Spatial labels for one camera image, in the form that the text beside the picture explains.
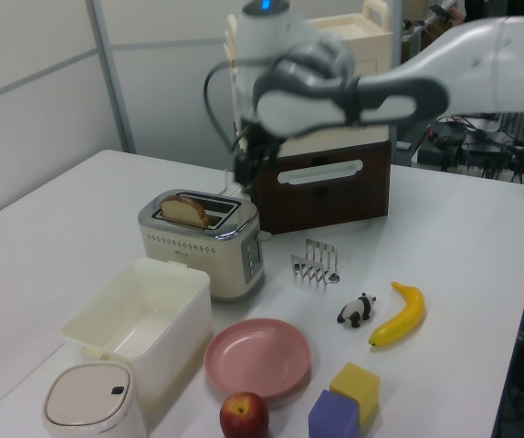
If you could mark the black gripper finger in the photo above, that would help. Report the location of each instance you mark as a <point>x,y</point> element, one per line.
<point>242,169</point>
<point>256,168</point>

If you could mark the yellow foam cube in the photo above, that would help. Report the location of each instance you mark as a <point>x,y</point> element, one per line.
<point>355,390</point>

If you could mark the white open storage box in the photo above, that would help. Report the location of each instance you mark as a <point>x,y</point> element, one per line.
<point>139,319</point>

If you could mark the purple foam cube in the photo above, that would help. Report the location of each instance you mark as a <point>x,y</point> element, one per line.
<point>332,417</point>

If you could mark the red apple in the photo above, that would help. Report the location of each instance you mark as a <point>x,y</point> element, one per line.
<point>244,416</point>

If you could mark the cream two-slot toaster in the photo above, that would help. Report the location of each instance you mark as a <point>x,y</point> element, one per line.
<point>198,251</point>

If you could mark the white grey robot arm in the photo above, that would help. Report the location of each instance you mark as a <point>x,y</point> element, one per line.
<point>317,86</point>

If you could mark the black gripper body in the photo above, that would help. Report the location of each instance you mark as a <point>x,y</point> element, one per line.
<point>262,139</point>

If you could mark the cream toy cabinet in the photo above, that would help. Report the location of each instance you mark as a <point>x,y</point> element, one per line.
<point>367,32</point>

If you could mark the yellow banana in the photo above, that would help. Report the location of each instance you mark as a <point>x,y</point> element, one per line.
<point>403,317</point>

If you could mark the pink plate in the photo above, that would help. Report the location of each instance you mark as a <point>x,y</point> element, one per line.
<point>257,356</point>

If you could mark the toy panda figure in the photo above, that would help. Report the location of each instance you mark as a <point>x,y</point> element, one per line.
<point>358,311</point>

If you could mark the brown drawer box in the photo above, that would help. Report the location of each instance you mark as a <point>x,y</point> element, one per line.
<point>330,196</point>

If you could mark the metal toast rack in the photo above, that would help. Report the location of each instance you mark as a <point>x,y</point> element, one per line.
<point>314,267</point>

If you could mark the bread slice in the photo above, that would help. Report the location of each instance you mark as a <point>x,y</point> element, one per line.
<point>184,211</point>

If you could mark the grey control box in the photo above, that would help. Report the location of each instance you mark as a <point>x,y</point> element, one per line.
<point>442,146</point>

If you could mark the small white trash can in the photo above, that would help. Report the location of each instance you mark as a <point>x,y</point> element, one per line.
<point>91,401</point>

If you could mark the black keyboard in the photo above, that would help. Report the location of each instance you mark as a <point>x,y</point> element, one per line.
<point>522,125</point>

